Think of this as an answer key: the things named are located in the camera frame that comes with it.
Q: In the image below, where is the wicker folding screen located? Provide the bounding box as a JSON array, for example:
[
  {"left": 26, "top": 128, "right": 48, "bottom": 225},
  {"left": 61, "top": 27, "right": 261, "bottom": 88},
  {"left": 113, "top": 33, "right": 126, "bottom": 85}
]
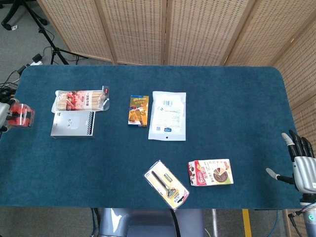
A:
[{"left": 37, "top": 0, "right": 316, "bottom": 237}]

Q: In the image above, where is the clear box of red balls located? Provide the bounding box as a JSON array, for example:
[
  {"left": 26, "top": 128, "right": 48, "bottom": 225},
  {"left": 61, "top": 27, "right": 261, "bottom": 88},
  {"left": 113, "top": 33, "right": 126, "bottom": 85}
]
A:
[{"left": 8, "top": 103, "right": 36, "bottom": 129}]

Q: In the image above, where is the white plastic pouch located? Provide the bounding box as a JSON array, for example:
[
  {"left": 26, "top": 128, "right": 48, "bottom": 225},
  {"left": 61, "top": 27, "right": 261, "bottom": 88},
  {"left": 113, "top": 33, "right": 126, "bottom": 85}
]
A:
[{"left": 148, "top": 91, "right": 187, "bottom": 142}]

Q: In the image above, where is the silver earbuds box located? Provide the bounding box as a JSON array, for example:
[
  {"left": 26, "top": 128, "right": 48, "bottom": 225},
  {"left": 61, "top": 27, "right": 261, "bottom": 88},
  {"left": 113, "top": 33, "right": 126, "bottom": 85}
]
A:
[{"left": 50, "top": 110, "right": 96, "bottom": 138}]

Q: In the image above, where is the black floor cable bundle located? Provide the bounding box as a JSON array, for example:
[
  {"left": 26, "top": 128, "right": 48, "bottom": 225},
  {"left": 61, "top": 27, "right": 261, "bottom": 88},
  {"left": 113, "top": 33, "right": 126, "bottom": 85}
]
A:
[{"left": 0, "top": 64, "right": 28, "bottom": 104}]

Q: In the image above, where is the blue table mat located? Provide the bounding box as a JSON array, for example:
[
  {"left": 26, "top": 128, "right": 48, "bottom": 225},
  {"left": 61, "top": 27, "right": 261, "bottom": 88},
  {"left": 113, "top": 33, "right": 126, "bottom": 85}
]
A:
[{"left": 0, "top": 64, "right": 316, "bottom": 210}]

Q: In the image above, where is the orange snack box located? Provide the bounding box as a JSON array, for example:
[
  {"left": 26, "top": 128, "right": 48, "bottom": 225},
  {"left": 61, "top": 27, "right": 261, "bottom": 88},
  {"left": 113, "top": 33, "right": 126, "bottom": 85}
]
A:
[{"left": 127, "top": 95, "right": 150, "bottom": 127}]

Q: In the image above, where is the black tripod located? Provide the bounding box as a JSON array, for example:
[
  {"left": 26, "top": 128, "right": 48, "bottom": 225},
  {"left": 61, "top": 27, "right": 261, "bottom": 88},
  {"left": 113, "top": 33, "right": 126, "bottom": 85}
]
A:
[{"left": 14, "top": 0, "right": 88, "bottom": 65}]

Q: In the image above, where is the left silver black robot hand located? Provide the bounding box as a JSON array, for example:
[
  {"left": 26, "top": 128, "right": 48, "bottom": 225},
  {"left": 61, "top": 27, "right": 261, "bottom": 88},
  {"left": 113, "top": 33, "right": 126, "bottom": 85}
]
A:
[{"left": 0, "top": 98, "right": 19, "bottom": 133}]

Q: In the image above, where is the razor blister pack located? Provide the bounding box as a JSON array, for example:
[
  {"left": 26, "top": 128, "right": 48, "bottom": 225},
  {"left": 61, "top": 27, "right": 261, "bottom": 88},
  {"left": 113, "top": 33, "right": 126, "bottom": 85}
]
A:
[{"left": 144, "top": 159, "right": 190, "bottom": 210}]

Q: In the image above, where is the black torso cable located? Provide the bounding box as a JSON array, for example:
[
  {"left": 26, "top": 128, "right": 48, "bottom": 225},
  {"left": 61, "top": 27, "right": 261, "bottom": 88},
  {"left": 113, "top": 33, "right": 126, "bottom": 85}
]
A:
[{"left": 169, "top": 209, "right": 180, "bottom": 237}]

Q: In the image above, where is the black office chair base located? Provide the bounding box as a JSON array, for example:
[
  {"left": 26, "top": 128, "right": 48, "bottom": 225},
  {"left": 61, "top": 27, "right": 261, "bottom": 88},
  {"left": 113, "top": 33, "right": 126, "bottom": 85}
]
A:
[{"left": 0, "top": 0, "right": 49, "bottom": 32}]

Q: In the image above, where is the red white cookie box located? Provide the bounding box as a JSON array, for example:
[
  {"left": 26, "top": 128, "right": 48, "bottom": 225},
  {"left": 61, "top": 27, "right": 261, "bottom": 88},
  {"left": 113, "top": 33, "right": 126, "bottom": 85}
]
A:
[{"left": 188, "top": 158, "right": 234, "bottom": 187}]

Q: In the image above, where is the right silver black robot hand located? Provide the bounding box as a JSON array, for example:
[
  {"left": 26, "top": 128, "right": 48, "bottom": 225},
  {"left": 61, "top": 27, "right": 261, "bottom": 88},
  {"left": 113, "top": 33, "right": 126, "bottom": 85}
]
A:
[{"left": 266, "top": 130, "right": 316, "bottom": 195}]

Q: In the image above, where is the metal table leg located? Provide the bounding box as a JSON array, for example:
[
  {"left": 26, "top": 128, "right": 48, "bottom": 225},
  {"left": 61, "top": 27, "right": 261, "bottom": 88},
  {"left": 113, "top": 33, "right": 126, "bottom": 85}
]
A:
[{"left": 211, "top": 208, "right": 219, "bottom": 237}]

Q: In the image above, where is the grey robot torso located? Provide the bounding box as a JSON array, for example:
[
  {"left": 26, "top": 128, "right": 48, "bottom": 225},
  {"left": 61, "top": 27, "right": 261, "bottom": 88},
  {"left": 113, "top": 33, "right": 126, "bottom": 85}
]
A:
[{"left": 98, "top": 208, "right": 205, "bottom": 237}]

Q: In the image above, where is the white power strip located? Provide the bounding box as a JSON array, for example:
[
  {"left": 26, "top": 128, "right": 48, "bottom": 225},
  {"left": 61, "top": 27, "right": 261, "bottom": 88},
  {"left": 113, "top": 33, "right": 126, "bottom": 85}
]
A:
[{"left": 29, "top": 53, "right": 44, "bottom": 66}]

